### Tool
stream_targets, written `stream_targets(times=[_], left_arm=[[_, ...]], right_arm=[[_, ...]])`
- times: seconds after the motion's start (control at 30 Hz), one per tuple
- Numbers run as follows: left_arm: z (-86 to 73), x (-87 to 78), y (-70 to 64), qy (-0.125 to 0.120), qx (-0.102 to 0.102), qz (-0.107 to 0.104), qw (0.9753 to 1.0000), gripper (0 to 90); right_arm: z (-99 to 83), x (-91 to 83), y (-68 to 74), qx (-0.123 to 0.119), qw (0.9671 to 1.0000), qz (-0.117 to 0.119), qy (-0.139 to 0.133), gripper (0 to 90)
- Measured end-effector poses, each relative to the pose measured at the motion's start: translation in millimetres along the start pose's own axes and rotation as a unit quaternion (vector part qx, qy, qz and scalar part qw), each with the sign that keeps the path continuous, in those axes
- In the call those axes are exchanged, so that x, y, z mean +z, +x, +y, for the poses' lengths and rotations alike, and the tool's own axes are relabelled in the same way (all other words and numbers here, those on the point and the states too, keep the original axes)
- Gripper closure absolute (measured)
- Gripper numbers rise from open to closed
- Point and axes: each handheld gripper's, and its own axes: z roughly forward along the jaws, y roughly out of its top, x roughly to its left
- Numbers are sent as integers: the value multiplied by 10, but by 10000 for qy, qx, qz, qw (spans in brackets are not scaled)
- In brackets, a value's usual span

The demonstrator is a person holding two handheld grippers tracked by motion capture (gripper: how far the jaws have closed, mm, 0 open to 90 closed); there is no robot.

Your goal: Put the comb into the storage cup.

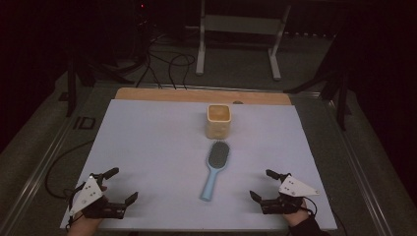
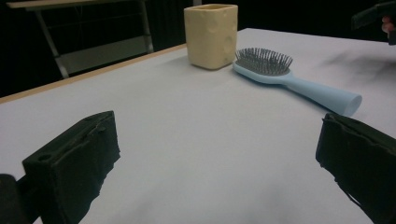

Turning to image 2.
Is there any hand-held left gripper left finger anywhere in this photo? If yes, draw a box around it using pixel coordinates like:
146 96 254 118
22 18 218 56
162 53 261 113
21 110 121 224

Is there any light blue hairbrush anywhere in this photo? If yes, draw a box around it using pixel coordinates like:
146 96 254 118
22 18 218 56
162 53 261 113
233 47 363 118

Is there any yellow cheese-shaped square holder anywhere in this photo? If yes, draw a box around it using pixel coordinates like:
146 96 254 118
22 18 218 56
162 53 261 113
183 3 239 71

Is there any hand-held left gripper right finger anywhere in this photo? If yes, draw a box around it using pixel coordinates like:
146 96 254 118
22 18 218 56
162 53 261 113
316 112 396 224

